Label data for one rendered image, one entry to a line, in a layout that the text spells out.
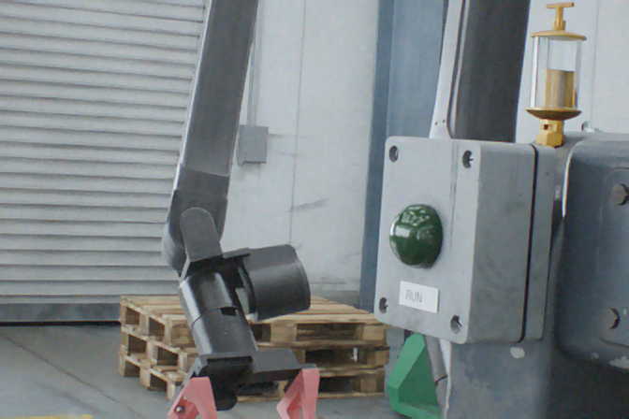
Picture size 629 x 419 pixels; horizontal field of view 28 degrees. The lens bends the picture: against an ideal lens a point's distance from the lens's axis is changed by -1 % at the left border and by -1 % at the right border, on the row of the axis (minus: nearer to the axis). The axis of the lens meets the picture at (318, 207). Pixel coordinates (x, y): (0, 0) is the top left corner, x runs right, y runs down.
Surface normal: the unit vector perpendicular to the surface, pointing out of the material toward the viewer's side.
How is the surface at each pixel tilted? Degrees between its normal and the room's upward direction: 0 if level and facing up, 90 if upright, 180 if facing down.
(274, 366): 45
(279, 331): 90
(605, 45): 90
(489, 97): 79
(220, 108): 65
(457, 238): 90
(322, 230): 90
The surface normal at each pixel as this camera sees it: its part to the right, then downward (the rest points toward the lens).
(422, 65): 0.51, 0.07
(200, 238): 0.21, -0.38
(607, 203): -0.86, -0.03
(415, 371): 0.51, -0.18
